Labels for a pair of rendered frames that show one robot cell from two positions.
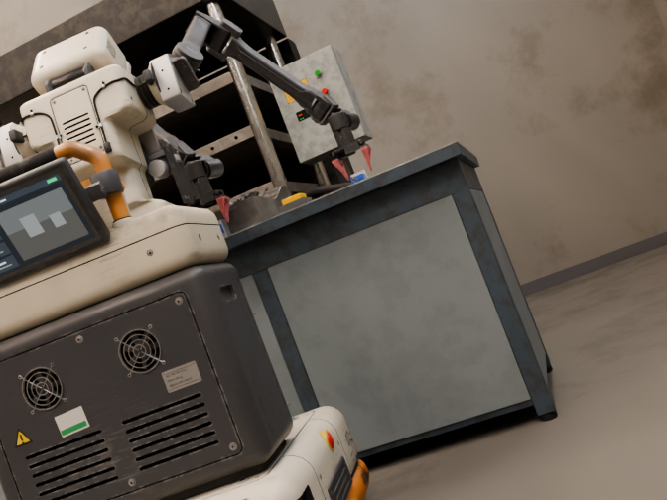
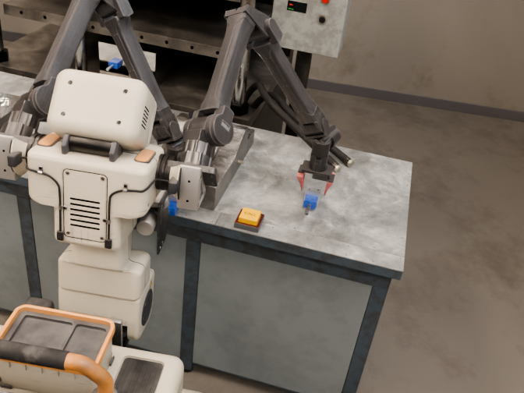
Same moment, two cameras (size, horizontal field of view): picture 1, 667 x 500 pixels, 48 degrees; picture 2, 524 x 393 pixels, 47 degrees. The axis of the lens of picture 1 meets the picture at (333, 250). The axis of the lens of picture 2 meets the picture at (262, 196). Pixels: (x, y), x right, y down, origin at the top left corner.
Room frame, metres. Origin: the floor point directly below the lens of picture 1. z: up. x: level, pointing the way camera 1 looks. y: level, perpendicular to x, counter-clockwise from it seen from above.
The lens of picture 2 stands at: (0.63, 0.17, 1.94)
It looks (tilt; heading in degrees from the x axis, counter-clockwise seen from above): 34 degrees down; 355
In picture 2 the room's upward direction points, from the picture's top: 8 degrees clockwise
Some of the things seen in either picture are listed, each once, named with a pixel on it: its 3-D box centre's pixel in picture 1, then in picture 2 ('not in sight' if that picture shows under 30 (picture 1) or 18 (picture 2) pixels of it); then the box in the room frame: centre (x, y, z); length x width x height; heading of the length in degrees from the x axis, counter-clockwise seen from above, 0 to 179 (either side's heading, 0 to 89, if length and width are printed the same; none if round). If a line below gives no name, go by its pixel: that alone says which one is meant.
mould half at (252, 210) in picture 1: (248, 217); (202, 149); (2.51, 0.23, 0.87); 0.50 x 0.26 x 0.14; 165
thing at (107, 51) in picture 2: not in sight; (149, 48); (3.42, 0.54, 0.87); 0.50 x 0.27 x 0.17; 165
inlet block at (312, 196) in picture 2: (358, 180); (309, 203); (2.28, -0.15, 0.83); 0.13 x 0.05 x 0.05; 165
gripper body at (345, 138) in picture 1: (345, 140); (318, 162); (2.32, -0.16, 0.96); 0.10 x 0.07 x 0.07; 75
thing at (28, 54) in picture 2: not in sight; (146, 64); (3.51, 0.57, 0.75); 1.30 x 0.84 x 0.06; 75
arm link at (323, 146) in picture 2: (338, 122); (321, 146); (2.33, -0.16, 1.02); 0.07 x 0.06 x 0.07; 149
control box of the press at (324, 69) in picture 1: (365, 224); (294, 115); (3.12, -0.16, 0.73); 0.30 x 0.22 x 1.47; 75
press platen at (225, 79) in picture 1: (166, 133); not in sight; (3.57, 0.55, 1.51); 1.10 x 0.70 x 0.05; 75
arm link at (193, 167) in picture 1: (197, 171); (176, 151); (2.22, 0.30, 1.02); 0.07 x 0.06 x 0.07; 144
